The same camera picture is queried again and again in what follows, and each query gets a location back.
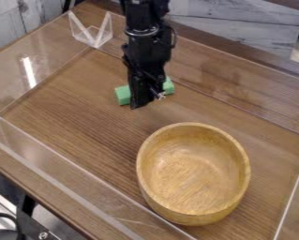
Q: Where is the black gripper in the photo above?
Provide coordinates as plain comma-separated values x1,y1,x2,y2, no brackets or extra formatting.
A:
121,24,176,109

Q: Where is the black cable under table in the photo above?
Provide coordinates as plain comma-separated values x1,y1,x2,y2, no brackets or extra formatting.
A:
0,212,24,240

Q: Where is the green rectangular block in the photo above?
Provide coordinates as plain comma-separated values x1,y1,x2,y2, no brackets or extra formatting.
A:
115,77,175,106

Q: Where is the black metal table frame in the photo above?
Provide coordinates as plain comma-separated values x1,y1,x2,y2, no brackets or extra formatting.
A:
16,195,61,240

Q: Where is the brown wooden bowl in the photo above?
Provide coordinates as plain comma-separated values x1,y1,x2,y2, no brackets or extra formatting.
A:
136,122,250,226

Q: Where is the clear acrylic tray wall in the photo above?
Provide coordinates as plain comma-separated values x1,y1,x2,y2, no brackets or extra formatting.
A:
0,116,195,240

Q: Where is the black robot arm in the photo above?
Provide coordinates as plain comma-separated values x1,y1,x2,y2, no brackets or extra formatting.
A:
119,0,176,109

